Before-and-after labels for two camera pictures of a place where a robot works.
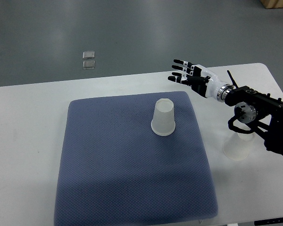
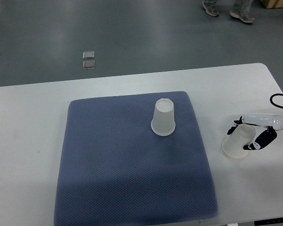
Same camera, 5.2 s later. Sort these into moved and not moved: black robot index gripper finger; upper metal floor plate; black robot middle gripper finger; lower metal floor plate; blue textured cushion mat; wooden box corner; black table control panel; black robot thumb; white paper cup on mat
Moved: black robot thumb; black robot index gripper finger; black robot middle gripper finger
Not moved: blue textured cushion mat; white paper cup on mat; black table control panel; lower metal floor plate; wooden box corner; upper metal floor plate
